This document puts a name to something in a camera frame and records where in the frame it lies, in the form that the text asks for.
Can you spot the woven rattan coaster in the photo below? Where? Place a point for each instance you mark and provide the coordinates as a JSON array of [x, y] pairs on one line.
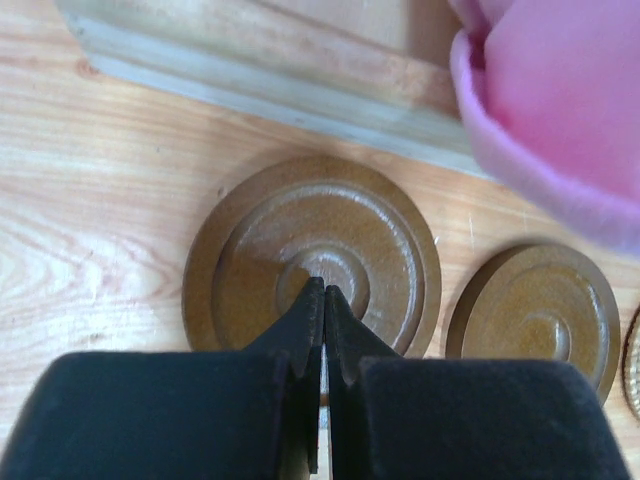
[[630, 366]]

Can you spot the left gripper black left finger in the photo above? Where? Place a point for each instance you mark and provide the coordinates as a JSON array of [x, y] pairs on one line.
[[244, 414]]

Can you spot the brown round coaster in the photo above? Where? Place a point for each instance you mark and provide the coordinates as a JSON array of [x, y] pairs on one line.
[[542, 301], [338, 220]]

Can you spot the pink shirt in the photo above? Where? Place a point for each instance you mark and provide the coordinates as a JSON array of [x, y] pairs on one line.
[[548, 92]]

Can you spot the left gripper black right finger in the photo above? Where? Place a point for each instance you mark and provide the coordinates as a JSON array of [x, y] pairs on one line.
[[397, 418]]

